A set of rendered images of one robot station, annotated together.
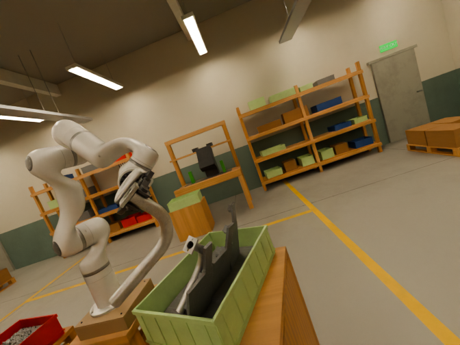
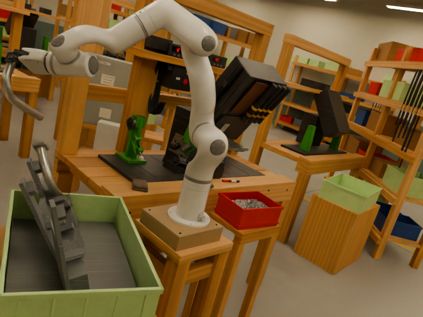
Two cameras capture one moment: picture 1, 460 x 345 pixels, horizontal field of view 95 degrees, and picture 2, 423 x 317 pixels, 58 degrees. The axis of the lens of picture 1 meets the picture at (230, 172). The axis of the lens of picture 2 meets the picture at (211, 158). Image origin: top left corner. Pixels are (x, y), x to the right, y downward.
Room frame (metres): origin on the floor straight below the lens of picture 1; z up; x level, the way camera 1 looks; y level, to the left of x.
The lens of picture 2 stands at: (1.87, -0.51, 1.62)
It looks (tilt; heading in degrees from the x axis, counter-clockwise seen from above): 15 degrees down; 123
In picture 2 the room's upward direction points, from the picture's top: 15 degrees clockwise
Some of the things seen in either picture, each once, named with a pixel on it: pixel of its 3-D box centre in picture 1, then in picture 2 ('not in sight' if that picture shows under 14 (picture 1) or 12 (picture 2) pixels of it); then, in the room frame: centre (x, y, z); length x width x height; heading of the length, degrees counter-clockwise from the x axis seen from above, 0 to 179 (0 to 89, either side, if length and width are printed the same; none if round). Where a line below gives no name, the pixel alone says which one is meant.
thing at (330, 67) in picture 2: not in sight; (330, 104); (-1.68, 10.21, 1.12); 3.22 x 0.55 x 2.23; 174
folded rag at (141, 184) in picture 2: not in sight; (140, 185); (0.64, 0.83, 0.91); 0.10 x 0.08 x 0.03; 138
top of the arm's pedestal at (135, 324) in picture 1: (118, 315); (184, 234); (1.00, 0.79, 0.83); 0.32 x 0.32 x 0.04; 81
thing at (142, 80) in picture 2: not in sight; (179, 84); (0.18, 1.49, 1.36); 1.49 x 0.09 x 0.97; 80
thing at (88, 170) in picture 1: (98, 204); not in sight; (5.95, 3.78, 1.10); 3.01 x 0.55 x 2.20; 84
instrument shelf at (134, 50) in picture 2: not in sight; (187, 63); (0.22, 1.48, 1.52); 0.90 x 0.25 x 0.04; 80
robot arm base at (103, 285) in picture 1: (104, 285); (192, 197); (1.00, 0.78, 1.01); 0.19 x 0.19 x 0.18
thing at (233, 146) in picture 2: not in sight; (218, 139); (0.59, 1.50, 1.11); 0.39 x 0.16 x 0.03; 170
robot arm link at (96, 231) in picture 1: (93, 243); (206, 154); (1.03, 0.76, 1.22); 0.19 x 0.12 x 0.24; 148
